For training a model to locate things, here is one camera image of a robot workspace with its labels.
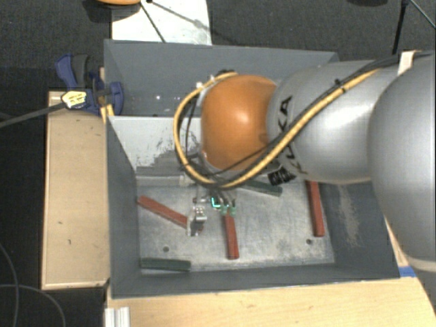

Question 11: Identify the grey metal bin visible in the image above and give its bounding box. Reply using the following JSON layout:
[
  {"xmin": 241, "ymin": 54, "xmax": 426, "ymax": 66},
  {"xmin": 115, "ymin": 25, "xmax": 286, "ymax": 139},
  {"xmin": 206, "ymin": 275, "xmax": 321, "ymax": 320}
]
[{"xmin": 103, "ymin": 39, "xmax": 401, "ymax": 300}]

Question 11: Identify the red-brown flat block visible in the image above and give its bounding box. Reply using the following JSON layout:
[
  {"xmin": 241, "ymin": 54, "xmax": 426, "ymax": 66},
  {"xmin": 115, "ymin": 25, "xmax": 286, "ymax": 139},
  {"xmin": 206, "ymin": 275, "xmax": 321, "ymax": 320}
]
[
  {"xmin": 136, "ymin": 195, "xmax": 189, "ymax": 227},
  {"xmin": 222, "ymin": 214, "xmax": 240, "ymax": 261},
  {"xmin": 305, "ymin": 180, "xmax": 326, "ymax": 238}
]

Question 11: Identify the dark green flat block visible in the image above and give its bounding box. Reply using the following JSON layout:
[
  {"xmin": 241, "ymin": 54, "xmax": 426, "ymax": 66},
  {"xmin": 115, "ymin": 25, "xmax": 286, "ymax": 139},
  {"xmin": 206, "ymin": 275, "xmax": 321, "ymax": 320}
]
[
  {"xmin": 244, "ymin": 178, "xmax": 284, "ymax": 198},
  {"xmin": 140, "ymin": 257, "xmax": 192, "ymax": 273}
]

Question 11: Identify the black cylinder on white bracket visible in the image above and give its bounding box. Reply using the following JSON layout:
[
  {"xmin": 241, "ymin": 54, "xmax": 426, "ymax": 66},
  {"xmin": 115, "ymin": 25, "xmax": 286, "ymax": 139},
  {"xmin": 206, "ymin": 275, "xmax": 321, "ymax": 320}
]
[{"xmin": 267, "ymin": 167, "xmax": 296, "ymax": 187}]

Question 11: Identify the pale wood board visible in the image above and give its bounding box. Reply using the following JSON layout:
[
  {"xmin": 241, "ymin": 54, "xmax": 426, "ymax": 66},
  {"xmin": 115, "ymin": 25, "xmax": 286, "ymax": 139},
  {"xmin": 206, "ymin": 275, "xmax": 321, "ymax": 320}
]
[{"xmin": 40, "ymin": 90, "xmax": 110, "ymax": 291}]

